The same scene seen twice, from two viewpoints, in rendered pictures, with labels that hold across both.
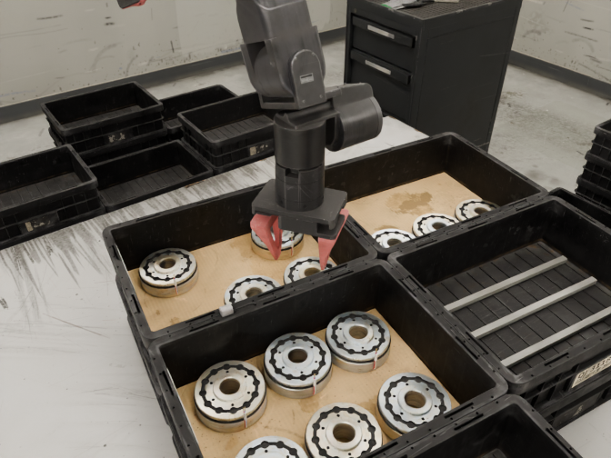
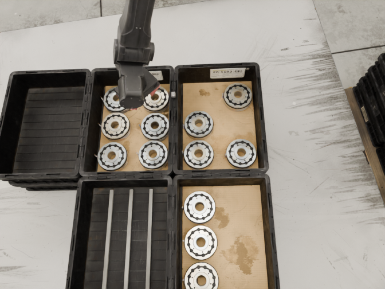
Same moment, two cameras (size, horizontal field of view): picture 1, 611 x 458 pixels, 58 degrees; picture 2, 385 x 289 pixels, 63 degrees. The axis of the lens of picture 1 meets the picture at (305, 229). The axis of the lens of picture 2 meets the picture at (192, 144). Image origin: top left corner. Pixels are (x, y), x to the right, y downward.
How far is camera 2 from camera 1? 1.02 m
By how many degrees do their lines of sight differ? 66
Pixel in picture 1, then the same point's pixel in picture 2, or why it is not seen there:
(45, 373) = (232, 61)
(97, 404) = not seen: hidden behind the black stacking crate
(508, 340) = (121, 223)
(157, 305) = (220, 89)
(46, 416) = (210, 60)
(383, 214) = (240, 228)
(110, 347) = not seen: hidden behind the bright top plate
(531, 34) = not seen: outside the picture
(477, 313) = (142, 222)
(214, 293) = (216, 113)
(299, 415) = (137, 120)
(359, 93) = (125, 89)
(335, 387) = (141, 138)
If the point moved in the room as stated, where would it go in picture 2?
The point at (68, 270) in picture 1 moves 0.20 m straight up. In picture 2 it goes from (299, 75) to (313, 46)
